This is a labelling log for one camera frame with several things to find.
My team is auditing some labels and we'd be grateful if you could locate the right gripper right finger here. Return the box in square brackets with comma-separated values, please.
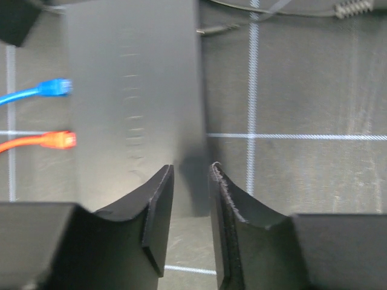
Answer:
[209, 163, 386, 289]

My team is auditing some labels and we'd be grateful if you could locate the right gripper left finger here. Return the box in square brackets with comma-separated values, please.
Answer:
[1, 165, 174, 289]

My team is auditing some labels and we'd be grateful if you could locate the blue ethernet cable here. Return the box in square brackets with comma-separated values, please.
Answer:
[0, 78, 73, 106]

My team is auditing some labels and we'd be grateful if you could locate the black grid mat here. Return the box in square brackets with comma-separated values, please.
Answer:
[1, 12, 386, 289]

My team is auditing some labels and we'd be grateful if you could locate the black network switch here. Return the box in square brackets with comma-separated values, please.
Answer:
[65, 1, 209, 218]

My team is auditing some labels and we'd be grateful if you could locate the black power cord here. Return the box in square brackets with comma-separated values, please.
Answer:
[196, 0, 374, 36]

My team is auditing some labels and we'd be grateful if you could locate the black power adapter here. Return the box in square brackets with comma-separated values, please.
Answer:
[0, 0, 42, 47]

